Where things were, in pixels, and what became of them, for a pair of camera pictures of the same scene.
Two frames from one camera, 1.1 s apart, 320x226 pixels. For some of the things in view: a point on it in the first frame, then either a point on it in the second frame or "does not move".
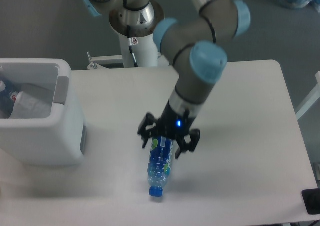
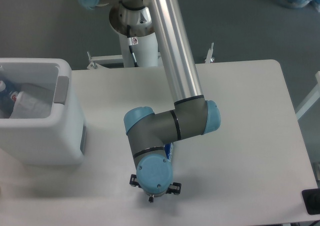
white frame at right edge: [313, 98] does not move
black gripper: [170, 124] to [174, 188]
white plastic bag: [30, 105] does not move
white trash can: [60, 140] does not move
